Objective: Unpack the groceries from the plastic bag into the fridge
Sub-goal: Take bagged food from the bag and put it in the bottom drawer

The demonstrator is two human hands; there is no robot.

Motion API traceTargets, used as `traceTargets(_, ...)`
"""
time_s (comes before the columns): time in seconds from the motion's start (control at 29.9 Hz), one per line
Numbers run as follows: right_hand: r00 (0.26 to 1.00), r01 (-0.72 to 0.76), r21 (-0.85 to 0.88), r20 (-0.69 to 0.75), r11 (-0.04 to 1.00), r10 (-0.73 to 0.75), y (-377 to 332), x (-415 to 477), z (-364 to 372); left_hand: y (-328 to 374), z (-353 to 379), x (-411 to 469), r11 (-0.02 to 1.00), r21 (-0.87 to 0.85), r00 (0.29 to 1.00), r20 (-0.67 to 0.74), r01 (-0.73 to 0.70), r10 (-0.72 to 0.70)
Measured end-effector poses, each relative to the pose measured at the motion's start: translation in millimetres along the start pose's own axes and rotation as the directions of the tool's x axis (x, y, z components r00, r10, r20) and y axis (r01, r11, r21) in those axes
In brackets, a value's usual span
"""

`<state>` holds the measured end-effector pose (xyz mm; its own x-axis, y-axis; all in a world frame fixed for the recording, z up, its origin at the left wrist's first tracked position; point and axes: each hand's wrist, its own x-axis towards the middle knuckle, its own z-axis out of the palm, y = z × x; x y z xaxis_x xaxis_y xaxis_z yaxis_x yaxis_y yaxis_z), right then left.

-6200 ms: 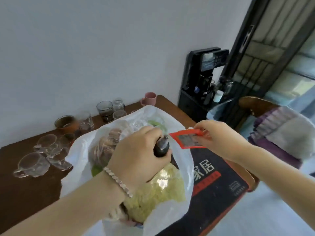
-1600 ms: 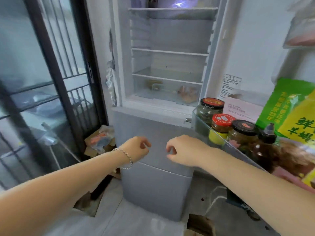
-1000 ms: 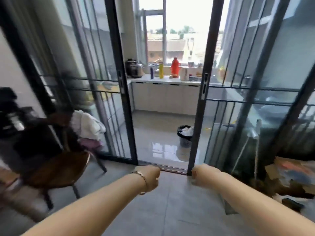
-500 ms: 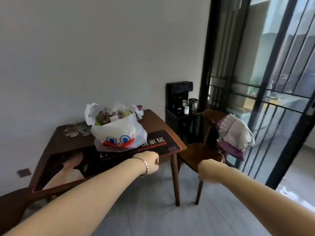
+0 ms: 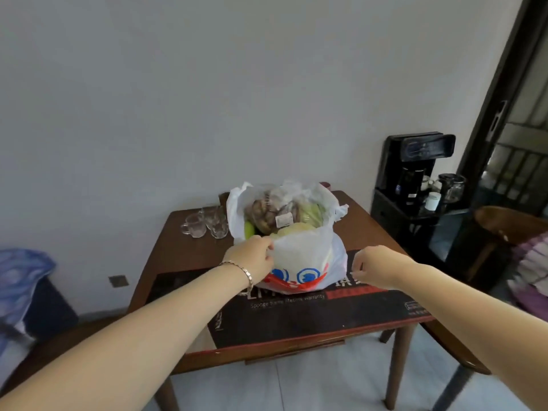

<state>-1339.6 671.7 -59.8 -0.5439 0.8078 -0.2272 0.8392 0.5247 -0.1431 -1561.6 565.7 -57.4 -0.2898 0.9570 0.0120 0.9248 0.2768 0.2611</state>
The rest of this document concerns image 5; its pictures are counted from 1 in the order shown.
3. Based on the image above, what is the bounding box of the thin metal bracelet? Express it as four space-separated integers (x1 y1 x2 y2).
219 261 254 290

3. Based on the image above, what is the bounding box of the brown wooden chair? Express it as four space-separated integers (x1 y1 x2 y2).
466 205 548 284

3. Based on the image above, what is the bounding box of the person's left hand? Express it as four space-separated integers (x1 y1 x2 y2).
223 235 275 289

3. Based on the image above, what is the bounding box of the pale green cabbage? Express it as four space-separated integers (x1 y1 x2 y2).
270 222 323 241

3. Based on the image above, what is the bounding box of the dark stool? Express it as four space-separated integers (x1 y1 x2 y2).
19 277 80 341

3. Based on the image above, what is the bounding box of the wrapped pack of brown mushrooms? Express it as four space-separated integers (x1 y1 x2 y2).
246 189 300 235

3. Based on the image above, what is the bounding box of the black cabinet stand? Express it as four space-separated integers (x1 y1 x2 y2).
370 188 474 281

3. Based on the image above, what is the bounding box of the brown wooden table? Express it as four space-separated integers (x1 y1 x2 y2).
128 190 491 411

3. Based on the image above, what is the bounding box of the person's right hand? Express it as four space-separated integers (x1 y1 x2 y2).
351 245 415 291

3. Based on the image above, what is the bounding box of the blue patterned cloth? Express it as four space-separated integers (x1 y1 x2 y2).
0 247 57 358

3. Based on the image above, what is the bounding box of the white printed plastic shopping bag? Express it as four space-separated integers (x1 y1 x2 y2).
226 180 349 295

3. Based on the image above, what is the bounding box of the black printed table mat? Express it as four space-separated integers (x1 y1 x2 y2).
146 249 434 350

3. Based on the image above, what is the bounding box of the glass kettle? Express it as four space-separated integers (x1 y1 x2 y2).
437 173 467 204

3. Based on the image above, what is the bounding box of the purple pink striped cushion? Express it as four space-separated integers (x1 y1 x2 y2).
506 232 548 322

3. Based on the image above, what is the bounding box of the black sliding door frame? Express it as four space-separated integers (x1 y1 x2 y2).
455 0 548 212

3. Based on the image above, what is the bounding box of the black water dispenser machine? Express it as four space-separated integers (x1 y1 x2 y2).
382 132 456 210

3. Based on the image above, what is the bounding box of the green leafy vegetable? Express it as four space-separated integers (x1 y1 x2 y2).
300 201 327 227

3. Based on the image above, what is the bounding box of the person's right forearm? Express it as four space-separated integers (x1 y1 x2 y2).
393 260 548 411

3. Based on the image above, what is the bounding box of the person's left forearm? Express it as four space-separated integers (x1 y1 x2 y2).
0 262 253 411

